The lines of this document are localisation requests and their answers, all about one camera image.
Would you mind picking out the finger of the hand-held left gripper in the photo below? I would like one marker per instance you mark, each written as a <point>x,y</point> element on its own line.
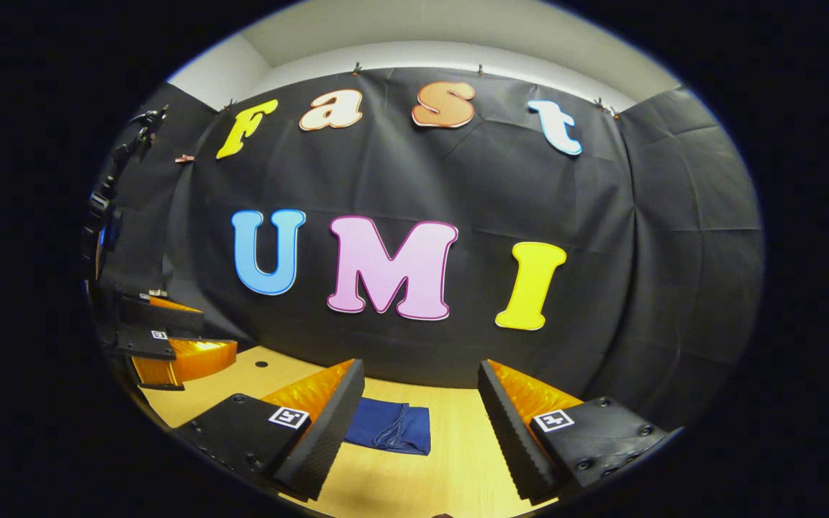
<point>162,316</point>
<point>198,360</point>

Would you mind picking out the blue jeans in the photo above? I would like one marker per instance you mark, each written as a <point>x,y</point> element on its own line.
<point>386,424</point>

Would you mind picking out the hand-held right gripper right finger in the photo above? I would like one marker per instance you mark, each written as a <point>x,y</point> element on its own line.
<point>512,439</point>

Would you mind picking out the black backdrop cloth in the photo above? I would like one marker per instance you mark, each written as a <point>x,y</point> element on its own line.
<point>601,216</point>

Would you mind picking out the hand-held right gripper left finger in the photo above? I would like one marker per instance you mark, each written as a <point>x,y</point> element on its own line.
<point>324,439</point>

